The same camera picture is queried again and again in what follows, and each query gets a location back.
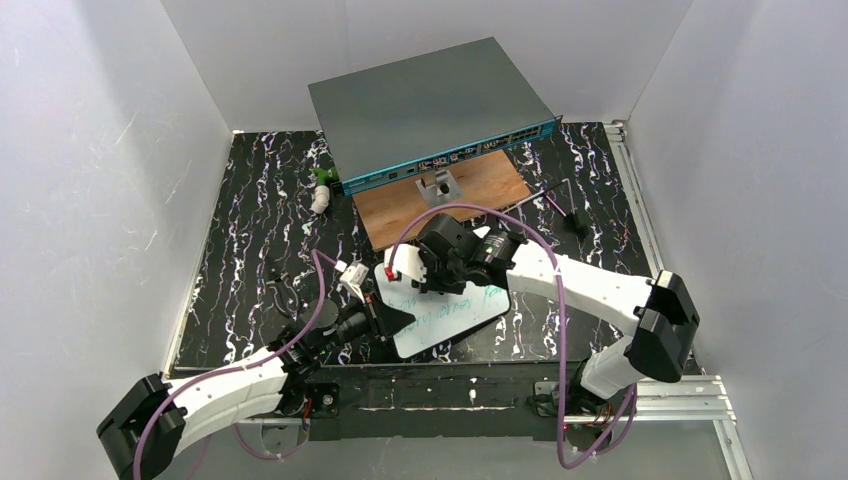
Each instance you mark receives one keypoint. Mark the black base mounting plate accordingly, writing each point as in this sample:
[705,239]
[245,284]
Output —
[429,400]

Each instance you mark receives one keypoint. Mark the silver metal bracket mount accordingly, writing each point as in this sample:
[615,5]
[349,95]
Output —
[438,187]

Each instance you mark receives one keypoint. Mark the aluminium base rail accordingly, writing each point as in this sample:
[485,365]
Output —
[693,398]

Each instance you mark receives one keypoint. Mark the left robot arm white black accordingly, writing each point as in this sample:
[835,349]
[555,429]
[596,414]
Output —
[157,418]

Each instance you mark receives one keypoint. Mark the grey teal network switch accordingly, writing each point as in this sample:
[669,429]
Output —
[421,114]

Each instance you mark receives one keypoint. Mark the small whiteboard black frame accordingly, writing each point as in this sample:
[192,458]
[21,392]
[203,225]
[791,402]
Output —
[439,317]

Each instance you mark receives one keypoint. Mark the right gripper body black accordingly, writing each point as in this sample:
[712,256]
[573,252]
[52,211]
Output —
[433,266]

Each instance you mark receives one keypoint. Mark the wooden board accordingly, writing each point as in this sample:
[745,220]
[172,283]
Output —
[490,180]

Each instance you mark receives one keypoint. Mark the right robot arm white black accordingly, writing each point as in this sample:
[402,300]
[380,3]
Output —
[656,317]

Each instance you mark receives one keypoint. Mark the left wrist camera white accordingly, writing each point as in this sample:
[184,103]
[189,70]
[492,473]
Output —
[352,278]

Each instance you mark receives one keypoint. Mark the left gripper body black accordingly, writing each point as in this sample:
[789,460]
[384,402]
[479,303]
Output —
[374,317]

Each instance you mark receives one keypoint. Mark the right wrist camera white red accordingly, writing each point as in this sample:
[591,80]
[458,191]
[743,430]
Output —
[404,260]

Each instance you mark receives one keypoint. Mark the green white plastic toy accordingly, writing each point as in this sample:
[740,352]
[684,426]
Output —
[322,192]

